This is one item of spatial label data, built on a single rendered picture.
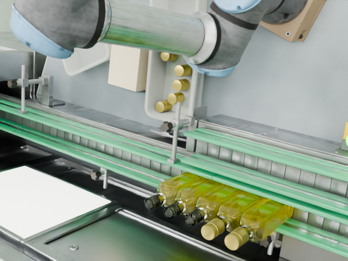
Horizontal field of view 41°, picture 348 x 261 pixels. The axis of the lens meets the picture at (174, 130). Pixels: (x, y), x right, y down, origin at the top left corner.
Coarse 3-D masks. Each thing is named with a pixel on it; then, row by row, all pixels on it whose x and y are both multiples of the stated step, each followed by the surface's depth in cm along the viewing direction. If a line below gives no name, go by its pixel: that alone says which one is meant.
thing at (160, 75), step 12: (156, 60) 141; (180, 60) 142; (156, 72) 142; (168, 72) 145; (192, 72) 140; (156, 84) 144; (168, 84) 146; (192, 84) 132; (156, 96) 145; (192, 96) 133; (144, 108) 144; (192, 108) 134; (168, 120) 139
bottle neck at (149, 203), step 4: (152, 196) 110; (156, 196) 110; (160, 196) 111; (164, 196) 112; (144, 200) 109; (148, 200) 110; (152, 200) 108; (156, 200) 109; (160, 200) 110; (164, 200) 112; (144, 204) 110; (148, 204) 110; (152, 204) 108; (156, 204) 109; (160, 204) 110; (148, 208) 109; (152, 208) 108
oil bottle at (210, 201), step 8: (224, 184) 118; (208, 192) 112; (216, 192) 112; (224, 192) 113; (232, 192) 113; (240, 192) 115; (200, 200) 107; (208, 200) 107; (216, 200) 107; (224, 200) 109; (208, 208) 106; (216, 208) 106; (208, 216) 106
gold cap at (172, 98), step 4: (180, 92) 143; (168, 96) 141; (172, 96) 140; (176, 96) 140; (180, 96) 141; (168, 100) 141; (172, 100) 140; (176, 100) 140; (180, 100) 142; (172, 104) 141
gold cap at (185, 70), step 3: (177, 66) 137; (180, 66) 137; (183, 66) 137; (186, 66) 138; (189, 66) 139; (177, 69) 138; (180, 69) 137; (183, 69) 136; (186, 69) 138; (189, 69) 139; (177, 72) 138; (180, 72) 137; (183, 72) 137; (186, 72) 138; (189, 72) 139; (177, 75) 138; (180, 75) 137; (183, 75) 138; (186, 75) 139; (189, 75) 141
